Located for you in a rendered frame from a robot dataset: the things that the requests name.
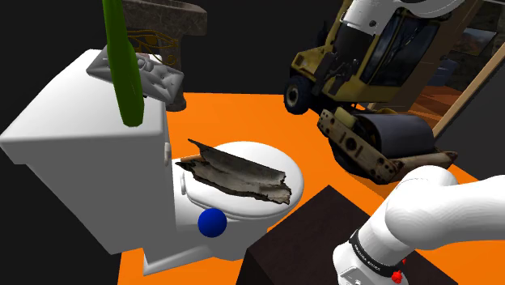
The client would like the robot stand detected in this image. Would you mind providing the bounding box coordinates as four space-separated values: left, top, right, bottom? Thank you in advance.
236 184 460 285

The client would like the grey ornate box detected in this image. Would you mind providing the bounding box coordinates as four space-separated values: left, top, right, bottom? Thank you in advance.
86 44 185 104

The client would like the wooden framed mirror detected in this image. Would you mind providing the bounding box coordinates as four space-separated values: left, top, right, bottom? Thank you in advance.
408 0 505 139

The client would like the tall green bottle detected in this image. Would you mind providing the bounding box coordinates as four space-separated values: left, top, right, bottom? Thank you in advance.
101 0 146 128

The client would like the yellow road roller toy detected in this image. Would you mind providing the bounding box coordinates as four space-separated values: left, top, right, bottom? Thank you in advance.
282 0 460 185

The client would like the dark stone pedestal basin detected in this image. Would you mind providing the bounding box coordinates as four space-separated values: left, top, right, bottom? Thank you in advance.
121 0 209 113

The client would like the blue ball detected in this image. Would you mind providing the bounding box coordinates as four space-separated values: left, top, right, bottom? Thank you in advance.
197 207 228 239

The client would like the white toilet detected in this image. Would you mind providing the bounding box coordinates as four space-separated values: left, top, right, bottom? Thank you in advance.
0 48 306 277

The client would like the grey torn bark piece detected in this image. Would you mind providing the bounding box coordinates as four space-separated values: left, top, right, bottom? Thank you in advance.
174 138 293 206

